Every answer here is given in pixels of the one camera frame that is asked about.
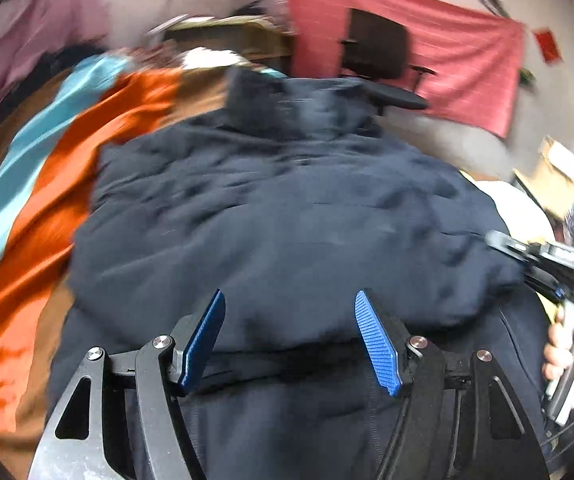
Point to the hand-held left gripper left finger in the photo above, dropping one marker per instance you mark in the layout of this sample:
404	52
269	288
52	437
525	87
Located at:
204	345

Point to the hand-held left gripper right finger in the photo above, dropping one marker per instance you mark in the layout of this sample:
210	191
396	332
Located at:
379	345

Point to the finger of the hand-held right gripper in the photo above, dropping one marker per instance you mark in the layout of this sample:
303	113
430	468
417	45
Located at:
512	247

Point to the dark navy padded jacket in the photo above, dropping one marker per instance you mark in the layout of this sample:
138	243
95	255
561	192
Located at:
277	220

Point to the wooden stool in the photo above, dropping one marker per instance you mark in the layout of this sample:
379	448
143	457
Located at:
559	170

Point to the black office chair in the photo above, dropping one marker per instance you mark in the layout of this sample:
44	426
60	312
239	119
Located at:
382	60

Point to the wooden desk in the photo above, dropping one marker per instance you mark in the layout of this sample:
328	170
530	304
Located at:
237	35

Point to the pink curtain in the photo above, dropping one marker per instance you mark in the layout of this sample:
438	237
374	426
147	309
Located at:
37	30

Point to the red checked wall cloth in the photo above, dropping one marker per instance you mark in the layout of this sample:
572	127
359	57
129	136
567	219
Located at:
447	55

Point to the red paper wall decoration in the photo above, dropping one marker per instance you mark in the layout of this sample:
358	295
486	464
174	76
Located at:
547	45

